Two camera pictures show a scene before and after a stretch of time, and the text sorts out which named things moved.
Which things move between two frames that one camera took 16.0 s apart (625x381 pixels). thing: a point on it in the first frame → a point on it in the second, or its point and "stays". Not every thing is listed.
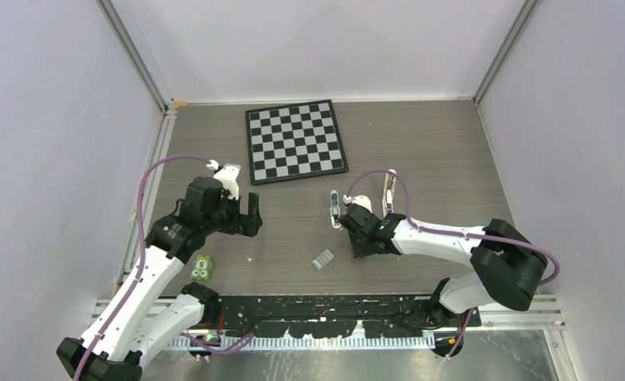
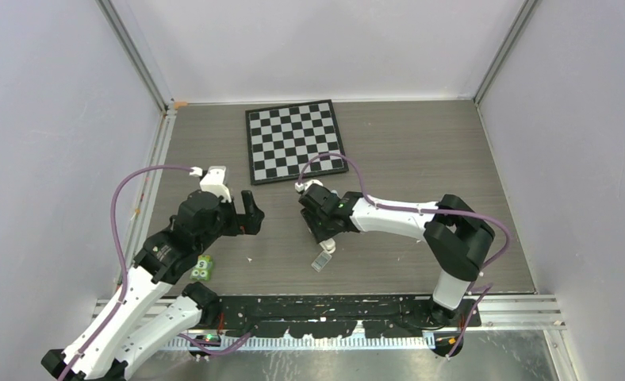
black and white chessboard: (293, 141) stays
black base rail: (323, 317) stays
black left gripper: (243, 224) stays
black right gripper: (359, 251) → (321, 234)
